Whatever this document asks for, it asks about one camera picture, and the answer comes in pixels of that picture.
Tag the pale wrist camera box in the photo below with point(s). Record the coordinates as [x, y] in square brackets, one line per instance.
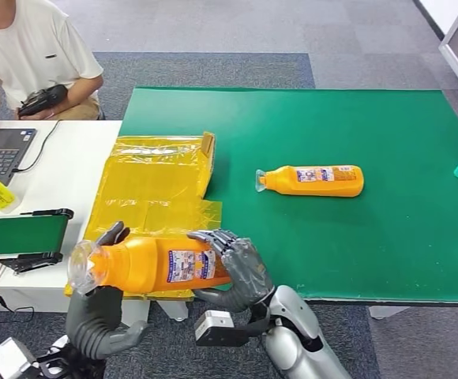
[213, 327]
[10, 358]

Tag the person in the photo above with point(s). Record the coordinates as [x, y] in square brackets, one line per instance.
[27, 47]

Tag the green table mat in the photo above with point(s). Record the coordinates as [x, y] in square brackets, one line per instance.
[371, 251]

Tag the grey laptop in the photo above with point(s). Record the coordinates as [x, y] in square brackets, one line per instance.
[0, 157]

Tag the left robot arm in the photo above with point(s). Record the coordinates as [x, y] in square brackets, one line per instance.
[75, 366]

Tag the orange detergent bottle clear cap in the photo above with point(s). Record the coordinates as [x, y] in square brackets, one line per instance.
[316, 185]
[142, 264]

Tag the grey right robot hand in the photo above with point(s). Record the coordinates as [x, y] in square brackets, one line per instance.
[246, 272]

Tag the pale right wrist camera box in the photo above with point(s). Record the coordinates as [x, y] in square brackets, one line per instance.
[213, 327]

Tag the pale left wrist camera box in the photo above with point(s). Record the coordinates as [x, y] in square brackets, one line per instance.
[10, 358]

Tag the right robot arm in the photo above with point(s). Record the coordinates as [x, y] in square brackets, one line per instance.
[304, 340]

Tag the small green belt conveyor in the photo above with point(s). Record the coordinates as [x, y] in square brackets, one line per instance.
[20, 235]

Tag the white table foot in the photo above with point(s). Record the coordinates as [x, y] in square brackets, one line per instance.
[388, 313]
[169, 311]

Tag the flattened yellow taped cardboard box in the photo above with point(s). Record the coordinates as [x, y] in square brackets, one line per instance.
[153, 183]

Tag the black handheld controller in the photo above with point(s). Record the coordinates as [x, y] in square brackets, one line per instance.
[43, 99]

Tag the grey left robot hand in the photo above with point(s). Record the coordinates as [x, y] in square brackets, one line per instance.
[94, 324]

